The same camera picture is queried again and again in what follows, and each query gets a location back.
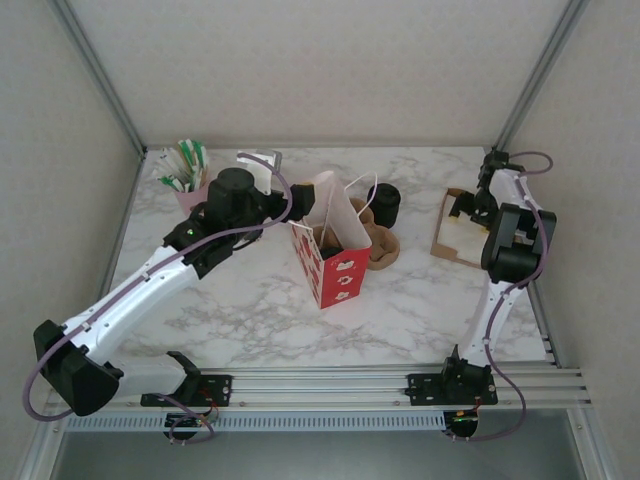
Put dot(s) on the aluminium frame post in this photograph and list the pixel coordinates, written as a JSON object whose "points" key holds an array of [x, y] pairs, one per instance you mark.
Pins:
{"points": [[101, 75], [539, 75]]}

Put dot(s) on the aluminium mounting rail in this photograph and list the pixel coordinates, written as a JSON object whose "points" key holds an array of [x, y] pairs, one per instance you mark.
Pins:
{"points": [[320, 387]]}

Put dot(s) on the stack of black lids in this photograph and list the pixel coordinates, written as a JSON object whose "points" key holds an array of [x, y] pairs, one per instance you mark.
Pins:
{"points": [[385, 207]]}

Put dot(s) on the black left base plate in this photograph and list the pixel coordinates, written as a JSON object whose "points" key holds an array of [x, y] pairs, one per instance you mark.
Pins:
{"points": [[220, 387]]}

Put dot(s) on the aluminium side rail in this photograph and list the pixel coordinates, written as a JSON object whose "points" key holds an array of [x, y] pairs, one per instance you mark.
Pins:
{"points": [[127, 202], [542, 320]]}

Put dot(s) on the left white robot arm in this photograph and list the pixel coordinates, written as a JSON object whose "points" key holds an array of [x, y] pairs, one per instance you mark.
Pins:
{"points": [[135, 295]]}

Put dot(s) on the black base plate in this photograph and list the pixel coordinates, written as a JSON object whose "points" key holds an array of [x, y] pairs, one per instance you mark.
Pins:
{"points": [[220, 387], [425, 390]]}

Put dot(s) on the white paper napkins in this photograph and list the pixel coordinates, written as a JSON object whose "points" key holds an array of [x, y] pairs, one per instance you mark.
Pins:
{"points": [[462, 240]]}

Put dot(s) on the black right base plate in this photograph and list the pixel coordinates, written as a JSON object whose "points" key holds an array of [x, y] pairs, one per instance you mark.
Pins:
{"points": [[425, 390]]}

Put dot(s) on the brown cardboard napkin tray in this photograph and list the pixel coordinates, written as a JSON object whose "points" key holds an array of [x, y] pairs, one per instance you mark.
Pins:
{"points": [[440, 250]]}

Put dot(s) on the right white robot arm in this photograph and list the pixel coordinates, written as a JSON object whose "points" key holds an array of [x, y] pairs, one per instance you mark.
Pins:
{"points": [[500, 320]]}

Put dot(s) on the red paper gift bag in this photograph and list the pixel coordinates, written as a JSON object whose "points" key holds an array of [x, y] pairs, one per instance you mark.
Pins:
{"points": [[342, 280]]}

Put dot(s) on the small circuit board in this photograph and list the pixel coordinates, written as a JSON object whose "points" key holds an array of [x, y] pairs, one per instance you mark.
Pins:
{"points": [[187, 422], [462, 425]]}

